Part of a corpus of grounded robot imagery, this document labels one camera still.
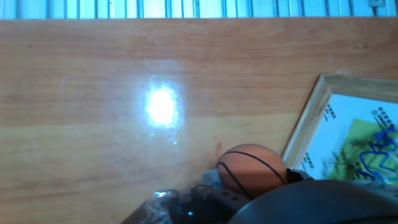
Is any wooden framed toy backboard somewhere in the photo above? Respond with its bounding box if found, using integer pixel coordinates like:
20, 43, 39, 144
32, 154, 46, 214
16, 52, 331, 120
281, 73, 398, 187

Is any gripper left finger with grey pad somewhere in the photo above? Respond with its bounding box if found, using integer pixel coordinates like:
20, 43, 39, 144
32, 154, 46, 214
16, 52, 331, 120
190, 169, 249, 215

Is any small orange basketball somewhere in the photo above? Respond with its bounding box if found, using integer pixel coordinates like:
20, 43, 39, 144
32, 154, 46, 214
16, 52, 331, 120
216, 143, 289, 200

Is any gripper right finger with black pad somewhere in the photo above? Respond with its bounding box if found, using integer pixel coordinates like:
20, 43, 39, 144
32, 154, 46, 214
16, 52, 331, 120
286, 168, 314, 184

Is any red white blue net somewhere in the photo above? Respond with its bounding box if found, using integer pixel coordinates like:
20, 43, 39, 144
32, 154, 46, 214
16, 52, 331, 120
354, 127, 398, 184

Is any large varnished wooden board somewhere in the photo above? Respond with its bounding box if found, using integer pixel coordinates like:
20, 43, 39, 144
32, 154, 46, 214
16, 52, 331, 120
0, 17, 398, 224

